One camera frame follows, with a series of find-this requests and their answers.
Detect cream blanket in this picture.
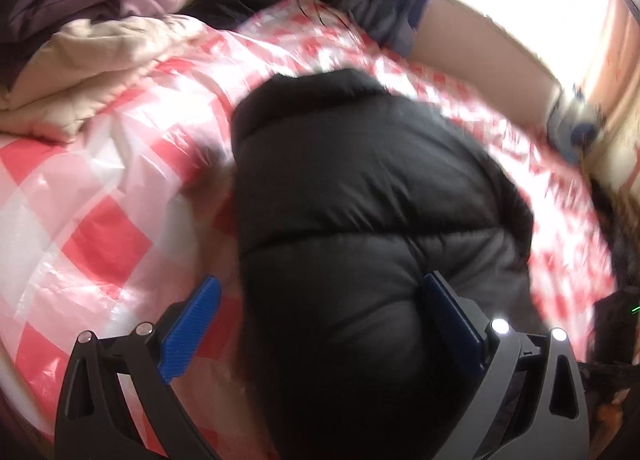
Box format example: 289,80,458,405
0,15,210,144

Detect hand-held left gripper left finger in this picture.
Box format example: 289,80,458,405
54,275,223,460

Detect blue patterned cloth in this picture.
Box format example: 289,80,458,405
345,0,444,59

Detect red white checked plastic sheet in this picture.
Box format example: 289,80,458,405
0,0,619,460

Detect pink curtain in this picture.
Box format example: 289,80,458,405
582,0,640,118

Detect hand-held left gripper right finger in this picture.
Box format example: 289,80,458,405
421,271,594,460

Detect blue and white bag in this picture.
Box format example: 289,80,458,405
547,82,607,164

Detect dark hanging clothes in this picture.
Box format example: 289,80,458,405
589,174,640,293

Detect black puffer jacket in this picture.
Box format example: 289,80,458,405
231,68,547,460

